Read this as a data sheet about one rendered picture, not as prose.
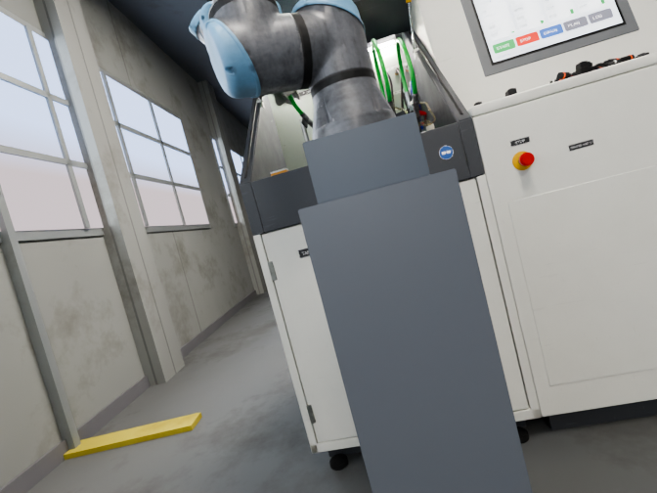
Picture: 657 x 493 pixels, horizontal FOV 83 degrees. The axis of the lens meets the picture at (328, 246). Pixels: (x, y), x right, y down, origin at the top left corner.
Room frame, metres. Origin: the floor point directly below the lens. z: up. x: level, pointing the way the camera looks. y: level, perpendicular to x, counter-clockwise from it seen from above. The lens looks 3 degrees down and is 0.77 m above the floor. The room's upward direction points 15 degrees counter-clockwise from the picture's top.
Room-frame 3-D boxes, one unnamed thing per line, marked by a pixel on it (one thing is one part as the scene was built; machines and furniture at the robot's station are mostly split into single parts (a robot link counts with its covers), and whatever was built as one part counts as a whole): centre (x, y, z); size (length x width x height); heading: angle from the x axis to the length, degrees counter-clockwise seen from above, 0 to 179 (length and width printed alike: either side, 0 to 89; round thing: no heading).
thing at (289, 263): (1.10, -0.13, 0.44); 0.65 x 0.02 x 0.68; 81
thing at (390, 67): (1.57, -0.45, 1.20); 0.13 x 0.03 x 0.31; 81
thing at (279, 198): (1.12, -0.13, 0.87); 0.62 x 0.04 x 0.16; 81
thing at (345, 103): (0.67, -0.10, 0.95); 0.15 x 0.15 x 0.10
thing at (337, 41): (0.67, -0.09, 1.07); 0.13 x 0.12 x 0.14; 106
